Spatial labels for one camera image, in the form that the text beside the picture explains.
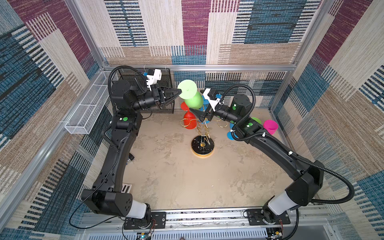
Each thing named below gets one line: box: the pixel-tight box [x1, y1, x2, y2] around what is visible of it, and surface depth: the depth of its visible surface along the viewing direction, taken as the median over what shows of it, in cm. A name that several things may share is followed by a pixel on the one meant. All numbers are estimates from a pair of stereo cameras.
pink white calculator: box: [121, 183, 132, 194], surface depth 83 cm
